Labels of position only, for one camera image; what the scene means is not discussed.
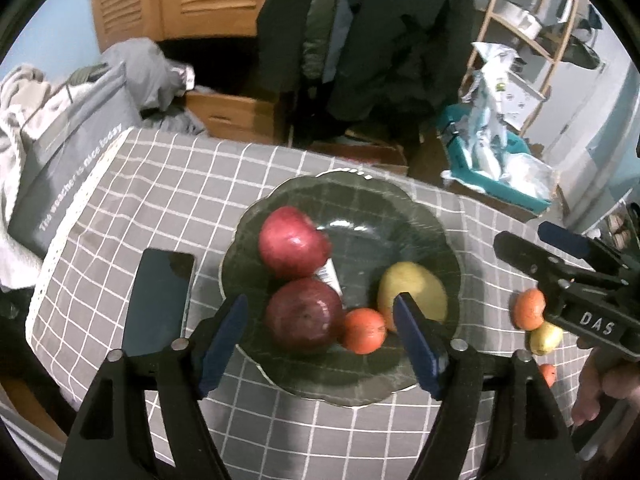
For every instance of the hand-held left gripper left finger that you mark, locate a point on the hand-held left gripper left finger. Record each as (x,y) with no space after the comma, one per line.
(222,345)

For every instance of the large cardboard box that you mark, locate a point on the large cardboard box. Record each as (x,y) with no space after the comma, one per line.
(430,160)

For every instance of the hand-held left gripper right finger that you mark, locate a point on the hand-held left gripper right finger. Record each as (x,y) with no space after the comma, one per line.
(417,345)

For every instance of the black hooded coat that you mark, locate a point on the black hooded coat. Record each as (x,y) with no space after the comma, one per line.
(400,35)

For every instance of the yellow green apple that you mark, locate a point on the yellow green apple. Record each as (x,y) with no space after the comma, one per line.
(420,285)

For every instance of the dark green coat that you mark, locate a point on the dark green coat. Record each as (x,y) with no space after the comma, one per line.
(282,25)

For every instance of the tiny tangerine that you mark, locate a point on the tiny tangerine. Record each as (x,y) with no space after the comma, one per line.
(548,375)

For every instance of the grey fabric tote bag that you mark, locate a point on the grey fabric tote bag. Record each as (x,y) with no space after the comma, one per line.
(65,160)

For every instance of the person's grey clothing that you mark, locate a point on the person's grey clothing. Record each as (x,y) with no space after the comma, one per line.
(25,440)

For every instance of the wooden louvred wardrobe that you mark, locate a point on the wooden louvred wardrobe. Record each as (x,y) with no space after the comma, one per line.
(200,0)

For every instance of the wooden shelf rack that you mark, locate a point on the wooden shelf rack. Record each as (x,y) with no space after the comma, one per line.
(545,52)

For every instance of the dark red apple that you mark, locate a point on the dark red apple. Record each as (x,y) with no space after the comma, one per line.
(302,315)

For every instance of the black smartphone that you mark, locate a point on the black smartphone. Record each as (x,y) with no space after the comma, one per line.
(155,300)

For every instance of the clear plastic bag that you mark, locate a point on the clear plastic bag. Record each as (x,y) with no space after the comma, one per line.
(532,175)

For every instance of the cardboard box with orange packets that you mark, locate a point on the cardboard box with orange packets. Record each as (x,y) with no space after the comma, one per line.
(360,155)

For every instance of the bright red apple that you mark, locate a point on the bright red apple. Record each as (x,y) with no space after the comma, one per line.
(292,242)

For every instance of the grey blue jacket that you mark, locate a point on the grey blue jacket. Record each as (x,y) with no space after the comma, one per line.
(347,5)

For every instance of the pile of grey white clothes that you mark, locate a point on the pile of grey white clothes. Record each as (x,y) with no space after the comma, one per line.
(15,125)

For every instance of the olive puffer jacket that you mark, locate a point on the olive puffer jacket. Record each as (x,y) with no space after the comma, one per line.
(320,25)

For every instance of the person's right hand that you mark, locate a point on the person's right hand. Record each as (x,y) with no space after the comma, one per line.
(615,385)

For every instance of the grey checked tablecloth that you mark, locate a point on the grey checked tablecloth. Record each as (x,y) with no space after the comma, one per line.
(175,185)

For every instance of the white cooking pot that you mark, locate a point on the white cooking pot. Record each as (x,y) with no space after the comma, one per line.
(515,17)

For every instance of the lemon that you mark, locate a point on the lemon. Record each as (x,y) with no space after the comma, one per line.
(544,339)

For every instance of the dark hanging bag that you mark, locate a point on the dark hanging bag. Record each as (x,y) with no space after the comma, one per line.
(587,42)

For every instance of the white plastic basket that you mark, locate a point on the white plastic basket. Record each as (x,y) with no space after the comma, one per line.
(522,100)

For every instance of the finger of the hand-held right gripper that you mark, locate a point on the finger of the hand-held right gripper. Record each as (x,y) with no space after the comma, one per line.
(565,240)
(522,252)

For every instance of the wooden drawer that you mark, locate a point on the wooden drawer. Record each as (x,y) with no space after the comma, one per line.
(235,115)

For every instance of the teal plastic crate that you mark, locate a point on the teal plastic crate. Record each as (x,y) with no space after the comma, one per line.
(520,192)

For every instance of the dark green glass bowl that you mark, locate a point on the dark green glass bowl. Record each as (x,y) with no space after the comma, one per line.
(370,220)

